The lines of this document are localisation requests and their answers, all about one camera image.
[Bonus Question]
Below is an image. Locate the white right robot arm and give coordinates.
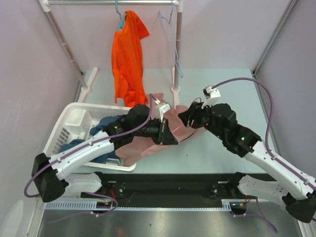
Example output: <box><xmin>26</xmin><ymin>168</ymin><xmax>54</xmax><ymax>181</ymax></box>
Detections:
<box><xmin>178</xmin><ymin>102</ymin><xmax>316</xmax><ymax>223</ymax></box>

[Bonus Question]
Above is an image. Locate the light blue clothes hanger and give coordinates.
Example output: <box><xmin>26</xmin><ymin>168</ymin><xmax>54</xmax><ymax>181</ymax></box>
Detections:
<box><xmin>158</xmin><ymin>0</ymin><xmax>183</xmax><ymax>78</ymax></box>

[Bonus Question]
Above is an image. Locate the teal clothes hanger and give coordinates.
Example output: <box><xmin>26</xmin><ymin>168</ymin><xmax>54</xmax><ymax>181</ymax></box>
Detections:
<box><xmin>115</xmin><ymin>0</ymin><xmax>126</xmax><ymax>31</ymax></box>

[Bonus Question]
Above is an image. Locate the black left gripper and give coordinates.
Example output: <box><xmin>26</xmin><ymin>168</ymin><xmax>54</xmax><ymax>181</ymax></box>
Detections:
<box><xmin>133</xmin><ymin>117</ymin><xmax>178</xmax><ymax>146</ymax></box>

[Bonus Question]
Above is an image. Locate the orange t shirt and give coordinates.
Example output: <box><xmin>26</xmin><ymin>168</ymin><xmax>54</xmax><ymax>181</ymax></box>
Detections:
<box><xmin>112</xmin><ymin>10</ymin><xmax>150</xmax><ymax>107</ymax></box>

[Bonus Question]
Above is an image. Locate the metal clothes rack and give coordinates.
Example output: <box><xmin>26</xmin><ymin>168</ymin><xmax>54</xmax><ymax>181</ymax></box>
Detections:
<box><xmin>38</xmin><ymin>0</ymin><xmax>184</xmax><ymax>106</ymax></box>

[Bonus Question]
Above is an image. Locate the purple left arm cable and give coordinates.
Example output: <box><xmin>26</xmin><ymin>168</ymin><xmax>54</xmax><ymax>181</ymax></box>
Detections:
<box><xmin>23</xmin><ymin>93</ymin><xmax>163</xmax><ymax>198</ymax></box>

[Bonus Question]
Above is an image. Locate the pink printed t shirt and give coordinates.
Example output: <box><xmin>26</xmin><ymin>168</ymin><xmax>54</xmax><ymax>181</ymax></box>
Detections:
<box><xmin>115</xmin><ymin>107</ymin><xmax>193</xmax><ymax>167</ymax></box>

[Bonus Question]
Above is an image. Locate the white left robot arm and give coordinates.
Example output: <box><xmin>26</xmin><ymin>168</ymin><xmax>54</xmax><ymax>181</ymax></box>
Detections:
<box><xmin>31</xmin><ymin>105</ymin><xmax>178</xmax><ymax>203</ymax></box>

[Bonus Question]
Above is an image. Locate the pink clothes hanger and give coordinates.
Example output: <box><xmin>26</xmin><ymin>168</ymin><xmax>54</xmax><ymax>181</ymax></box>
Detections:
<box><xmin>172</xmin><ymin>105</ymin><xmax>205</xmax><ymax>143</ymax></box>

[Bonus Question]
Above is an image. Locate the white plastic laundry basket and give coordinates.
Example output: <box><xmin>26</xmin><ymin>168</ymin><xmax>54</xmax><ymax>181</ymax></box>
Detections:
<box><xmin>43</xmin><ymin>103</ymin><xmax>136</xmax><ymax>178</ymax></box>

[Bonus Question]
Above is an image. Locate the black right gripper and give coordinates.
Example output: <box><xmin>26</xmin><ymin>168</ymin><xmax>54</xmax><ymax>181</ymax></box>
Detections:
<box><xmin>178</xmin><ymin>100</ymin><xmax>226</xmax><ymax>140</ymax></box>

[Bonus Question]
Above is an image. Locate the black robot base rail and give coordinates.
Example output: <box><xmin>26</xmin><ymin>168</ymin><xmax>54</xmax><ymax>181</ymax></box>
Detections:
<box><xmin>81</xmin><ymin>172</ymin><xmax>284</xmax><ymax>207</ymax></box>

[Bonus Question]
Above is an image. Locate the white slotted cable duct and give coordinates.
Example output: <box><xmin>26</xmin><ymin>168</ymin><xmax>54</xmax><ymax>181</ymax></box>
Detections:
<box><xmin>44</xmin><ymin>198</ymin><xmax>233</xmax><ymax>212</ymax></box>

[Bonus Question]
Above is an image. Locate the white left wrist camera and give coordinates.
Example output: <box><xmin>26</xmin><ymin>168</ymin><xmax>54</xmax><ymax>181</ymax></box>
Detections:
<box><xmin>154</xmin><ymin>103</ymin><xmax>171</xmax><ymax>121</ymax></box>

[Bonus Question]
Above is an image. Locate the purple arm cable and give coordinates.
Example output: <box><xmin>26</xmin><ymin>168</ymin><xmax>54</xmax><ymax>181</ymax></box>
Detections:
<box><xmin>212</xmin><ymin>77</ymin><xmax>316</xmax><ymax>191</ymax></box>
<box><xmin>23</xmin><ymin>93</ymin><xmax>163</xmax><ymax>198</ymax></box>

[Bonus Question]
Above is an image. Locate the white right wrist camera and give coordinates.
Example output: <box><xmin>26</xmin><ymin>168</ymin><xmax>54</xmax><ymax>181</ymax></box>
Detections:
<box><xmin>201</xmin><ymin>86</ymin><xmax>221</xmax><ymax>109</ymax></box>

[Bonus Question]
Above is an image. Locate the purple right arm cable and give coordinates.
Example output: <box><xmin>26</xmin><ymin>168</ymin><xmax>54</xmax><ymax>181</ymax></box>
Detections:
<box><xmin>212</xmin><ymin>77</ymin><xmax>316</xmax><ymax>191</ymax></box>

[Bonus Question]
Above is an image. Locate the aluminium corner frame post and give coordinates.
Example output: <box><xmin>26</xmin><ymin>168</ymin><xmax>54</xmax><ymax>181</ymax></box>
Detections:
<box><xmin>252</xmin><ymin>0</ymin><xmax>300</xmax><ymax>78</ymax></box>

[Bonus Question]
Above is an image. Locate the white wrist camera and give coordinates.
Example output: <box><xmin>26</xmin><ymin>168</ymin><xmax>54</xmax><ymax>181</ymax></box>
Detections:
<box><xmin>154</xmin><ymin>103</ymin><xmax>171</xmax><ymax>121</ymax></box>
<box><xmin>201</xmin><ymin>86</ymin><xmax>221</xmax><ymax>109</ymax></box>

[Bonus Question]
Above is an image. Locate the blue t shirt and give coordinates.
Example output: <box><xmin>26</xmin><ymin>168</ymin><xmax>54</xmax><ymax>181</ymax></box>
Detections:
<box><xmin>58</xmin><ymin>115</ymin><xmax>125</xmax><ymax>163</ymax></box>

